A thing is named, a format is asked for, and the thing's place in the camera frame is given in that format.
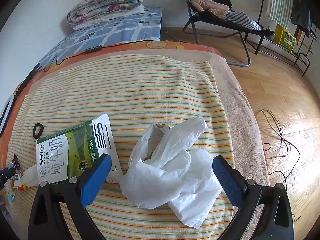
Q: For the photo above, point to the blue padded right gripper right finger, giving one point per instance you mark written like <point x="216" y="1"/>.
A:
<point x="230" y="179"/>

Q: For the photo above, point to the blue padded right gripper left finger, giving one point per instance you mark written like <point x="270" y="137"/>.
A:
<point x="93" y="179"/>

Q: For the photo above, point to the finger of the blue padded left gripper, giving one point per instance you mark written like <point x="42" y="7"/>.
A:
<point x="6" y="174"/>

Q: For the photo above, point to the white colourful long wrapper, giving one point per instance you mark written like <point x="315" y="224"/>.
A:
<point x="26" y="179"/>

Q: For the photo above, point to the green white milk carton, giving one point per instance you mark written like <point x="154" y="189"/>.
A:
<point x="68" y="153"/>

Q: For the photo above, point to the white plastic bag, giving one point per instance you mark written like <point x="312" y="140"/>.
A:
<point x="164" y="168"/>

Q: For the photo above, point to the small colourful foil wrapper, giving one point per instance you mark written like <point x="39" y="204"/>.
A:
<point x="11" y="192"/>

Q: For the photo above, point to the beige blanket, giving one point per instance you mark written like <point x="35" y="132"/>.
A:
<point x="240" y="119"/>

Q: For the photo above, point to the orange floral bed sheet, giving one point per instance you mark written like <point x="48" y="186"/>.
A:
<point x="108" y="50"/>

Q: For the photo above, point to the striped yellow towel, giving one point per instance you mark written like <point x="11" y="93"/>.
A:
<point x="114" y="215"/>

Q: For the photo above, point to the yellow crate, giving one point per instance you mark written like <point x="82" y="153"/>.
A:
<point x="284" y="39"/>

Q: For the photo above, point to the striped garment on chair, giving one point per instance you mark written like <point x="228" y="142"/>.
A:
<point x="242" y="19"/>

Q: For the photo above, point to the black metal clothes rack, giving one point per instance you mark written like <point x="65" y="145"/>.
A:
<point x="299" y="57"/>

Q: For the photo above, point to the blue checked bed sheet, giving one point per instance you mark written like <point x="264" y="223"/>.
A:
<point x="126" y="29"/>

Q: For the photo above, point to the peach clothes on chair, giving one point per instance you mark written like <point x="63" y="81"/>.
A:
<point x="215" y="8"/>

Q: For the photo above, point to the green striped hanging towel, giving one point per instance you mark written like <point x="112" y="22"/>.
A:
<point x="279" y="11"/>

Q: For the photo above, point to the dark hanging jacket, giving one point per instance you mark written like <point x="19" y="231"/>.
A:
<point x="301" y="16"/>

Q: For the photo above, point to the black folding chair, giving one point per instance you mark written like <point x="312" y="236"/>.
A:
<point x="208" y="17"/>

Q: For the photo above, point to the folded floral quilt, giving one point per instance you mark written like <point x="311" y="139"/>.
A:
<point x="92" y="9"/>

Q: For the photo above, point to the white ring light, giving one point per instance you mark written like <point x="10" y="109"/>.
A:
<point x="6" y="111"/>

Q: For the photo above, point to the black cable inline remote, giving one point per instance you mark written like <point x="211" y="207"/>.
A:
<point x="92" y="49"/>

